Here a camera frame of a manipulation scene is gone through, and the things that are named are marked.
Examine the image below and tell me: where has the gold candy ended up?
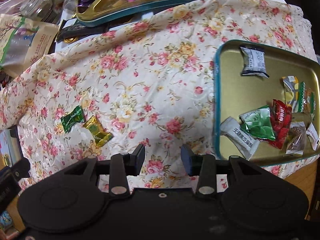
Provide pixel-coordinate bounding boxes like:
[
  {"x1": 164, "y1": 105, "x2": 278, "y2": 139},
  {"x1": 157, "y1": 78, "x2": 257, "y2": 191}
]
[{"x1": 84, "y1": 116, "x2": 113, "y2": 147}]

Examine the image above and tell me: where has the white sesame snack packet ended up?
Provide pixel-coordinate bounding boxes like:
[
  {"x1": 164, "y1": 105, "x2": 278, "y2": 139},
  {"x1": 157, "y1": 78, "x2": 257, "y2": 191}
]
[{"x1": 220, "y1": 116, "x2": 260, "y2": 160}]

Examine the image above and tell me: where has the green candy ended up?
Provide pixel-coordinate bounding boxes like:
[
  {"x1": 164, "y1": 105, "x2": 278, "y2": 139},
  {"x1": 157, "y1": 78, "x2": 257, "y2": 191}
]
[{"x1": 60, "y1": 106, "x2": 85, "y2": 133}]

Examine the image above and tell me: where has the green tea snack packet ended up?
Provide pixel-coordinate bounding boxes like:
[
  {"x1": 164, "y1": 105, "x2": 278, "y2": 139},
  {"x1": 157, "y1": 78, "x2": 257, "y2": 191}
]
[{"x1": 239, "y1": 105, "x2": 276, "y2": 141}]

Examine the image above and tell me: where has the red candy packet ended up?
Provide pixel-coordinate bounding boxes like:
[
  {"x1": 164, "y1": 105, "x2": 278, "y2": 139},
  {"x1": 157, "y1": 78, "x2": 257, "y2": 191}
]
[{"x1": 269, "y1": 99, "x2": 292, "y2": 150}]

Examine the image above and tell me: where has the brown nut snack packet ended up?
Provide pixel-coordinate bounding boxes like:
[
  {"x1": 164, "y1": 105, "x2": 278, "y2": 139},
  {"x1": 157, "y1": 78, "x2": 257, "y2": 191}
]
[{"x1": 286, "y1": 121, "x2": 306, "y2": 156}]

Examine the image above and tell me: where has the grey white snack packet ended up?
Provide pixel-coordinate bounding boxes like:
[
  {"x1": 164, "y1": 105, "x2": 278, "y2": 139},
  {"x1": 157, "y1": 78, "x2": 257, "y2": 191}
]
[{"x1": 240, "y1": 46, "x2": 269, "y2": 79}]

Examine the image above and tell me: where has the yellow silver snack packet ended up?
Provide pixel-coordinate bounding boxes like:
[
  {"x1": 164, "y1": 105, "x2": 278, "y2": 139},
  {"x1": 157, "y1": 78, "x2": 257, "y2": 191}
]
[{"x1": 282, "y1": 76, "x2": 299, "y2": 113}]

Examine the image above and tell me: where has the green cookie packet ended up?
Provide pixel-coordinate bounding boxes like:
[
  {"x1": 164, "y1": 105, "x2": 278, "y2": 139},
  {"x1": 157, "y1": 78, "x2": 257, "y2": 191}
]
[{"x1": 298, "y1": 81, "x2": 316, "y2": 120}]

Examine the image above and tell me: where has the floral tablecloth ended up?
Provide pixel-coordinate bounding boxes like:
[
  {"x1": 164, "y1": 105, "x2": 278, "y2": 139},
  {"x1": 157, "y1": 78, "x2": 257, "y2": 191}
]
[{"x1": 1, "y1": 0, "x2": 316, "y2": 189}]

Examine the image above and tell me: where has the empty gold tin tray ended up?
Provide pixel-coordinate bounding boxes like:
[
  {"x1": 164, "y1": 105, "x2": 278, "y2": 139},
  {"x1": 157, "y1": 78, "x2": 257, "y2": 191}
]
[{"x1": 213, "y1": 40, "x2": 319, "y2": 159}]

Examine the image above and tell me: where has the cartoon dinosaur box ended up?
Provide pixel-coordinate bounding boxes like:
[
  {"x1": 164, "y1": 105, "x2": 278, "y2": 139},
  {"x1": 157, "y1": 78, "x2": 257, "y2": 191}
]
[{"x1": 1, "y1": 126, "x2": 23, "y2": 167}]

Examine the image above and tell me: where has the beige tree snack bag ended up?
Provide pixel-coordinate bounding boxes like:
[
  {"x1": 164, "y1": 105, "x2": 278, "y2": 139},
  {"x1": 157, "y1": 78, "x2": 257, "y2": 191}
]
[{"x1": 1, "y1": 14, "x2": 59, "y2": 78}]

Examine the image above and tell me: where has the small glass jar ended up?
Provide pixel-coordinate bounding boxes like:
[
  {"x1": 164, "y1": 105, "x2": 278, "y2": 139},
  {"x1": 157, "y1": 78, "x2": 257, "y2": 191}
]
[{"x1": 20, "y1": 0, "x2": 59, "y2": 23}]

